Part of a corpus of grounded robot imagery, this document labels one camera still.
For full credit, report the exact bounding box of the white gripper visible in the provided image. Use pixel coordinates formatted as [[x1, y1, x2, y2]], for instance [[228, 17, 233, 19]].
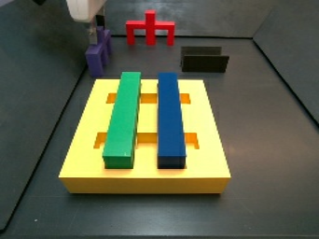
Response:
[[65, 0, 106, 45]]

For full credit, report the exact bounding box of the purple three-legged block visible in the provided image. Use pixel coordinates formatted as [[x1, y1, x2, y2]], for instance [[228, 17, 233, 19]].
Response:
[[85, 26, 110, 77]]

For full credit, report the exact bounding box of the yellow slotted board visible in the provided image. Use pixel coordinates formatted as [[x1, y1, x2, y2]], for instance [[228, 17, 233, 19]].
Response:
[[58, 79, 231, 194]]

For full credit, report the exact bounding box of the red three-legged block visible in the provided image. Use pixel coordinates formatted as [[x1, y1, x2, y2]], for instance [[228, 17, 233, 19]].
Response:
[[125, 9, 176, 46]]

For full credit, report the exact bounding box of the green bar block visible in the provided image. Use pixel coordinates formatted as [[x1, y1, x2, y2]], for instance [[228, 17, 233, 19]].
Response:
[[102, 72, 140, 169]]

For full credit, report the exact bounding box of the blue bar block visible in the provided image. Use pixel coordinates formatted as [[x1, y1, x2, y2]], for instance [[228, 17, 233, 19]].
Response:
[[157, 73, 186, 169]]

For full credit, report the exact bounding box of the black angle bracket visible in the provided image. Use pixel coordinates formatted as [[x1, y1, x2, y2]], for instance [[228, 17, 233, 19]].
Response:
[[180, 47, 229, 73]]

